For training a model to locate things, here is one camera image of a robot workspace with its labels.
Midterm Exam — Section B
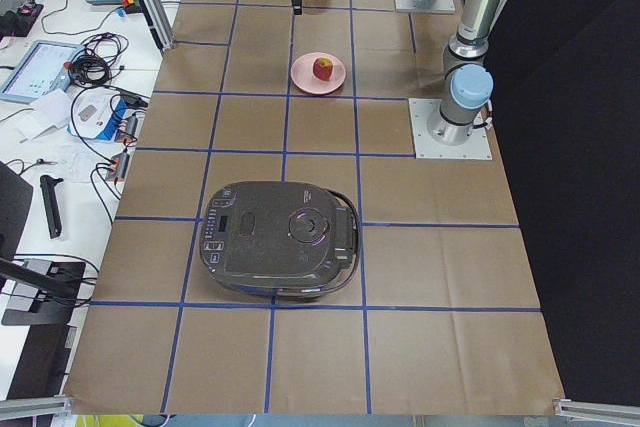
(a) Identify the dark grey rice cooker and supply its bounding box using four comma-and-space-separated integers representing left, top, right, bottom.
199, 181, 362, 299

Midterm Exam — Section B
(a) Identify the red yellow apple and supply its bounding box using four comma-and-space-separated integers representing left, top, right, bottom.
312, 57, 334, 82

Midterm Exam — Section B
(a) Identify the black monitor stand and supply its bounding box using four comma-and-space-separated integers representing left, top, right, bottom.
1, 164, 85, 326

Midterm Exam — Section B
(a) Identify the near teach pendant tablet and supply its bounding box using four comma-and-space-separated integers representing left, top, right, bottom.
1, 40, 83, 104

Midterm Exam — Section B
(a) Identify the pink plate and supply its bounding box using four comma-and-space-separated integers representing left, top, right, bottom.
290, 52, 346, 95

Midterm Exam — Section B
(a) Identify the blue white box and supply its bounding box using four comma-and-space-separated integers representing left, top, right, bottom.
67, 88, 127, 141

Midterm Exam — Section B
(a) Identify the black bar tool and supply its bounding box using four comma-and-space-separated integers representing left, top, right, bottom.
40, 175, 63, 239

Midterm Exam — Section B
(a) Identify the black cable bundle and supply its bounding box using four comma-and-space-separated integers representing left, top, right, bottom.
67, 32, 126, 87

